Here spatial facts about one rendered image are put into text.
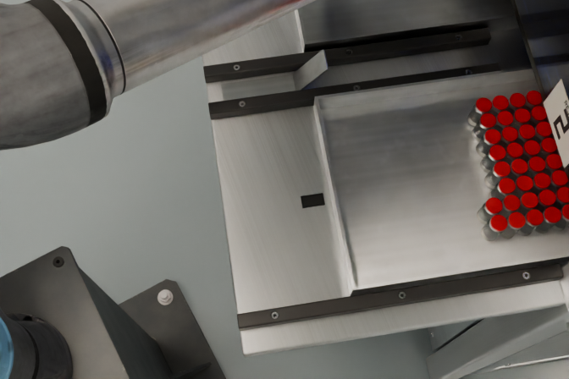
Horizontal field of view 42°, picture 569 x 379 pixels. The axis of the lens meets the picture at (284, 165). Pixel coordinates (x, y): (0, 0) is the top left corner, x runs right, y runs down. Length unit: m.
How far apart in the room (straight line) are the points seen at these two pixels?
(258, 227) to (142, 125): 1.09
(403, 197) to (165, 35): 0.50
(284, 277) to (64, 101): 0.49
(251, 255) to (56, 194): 1.10
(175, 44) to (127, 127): 1.45
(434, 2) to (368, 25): 0.10
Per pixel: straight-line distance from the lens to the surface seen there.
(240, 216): 0.95
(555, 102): 0.91
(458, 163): 1.00
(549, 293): 0.98
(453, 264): 0.96
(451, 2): 1.12
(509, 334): 1.21
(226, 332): 1.81
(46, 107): 0.51
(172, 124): 1.99
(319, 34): 1.06
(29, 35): 0.51
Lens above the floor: 1.79
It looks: 68 degrees down
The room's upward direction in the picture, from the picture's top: 1 degrees clockwise
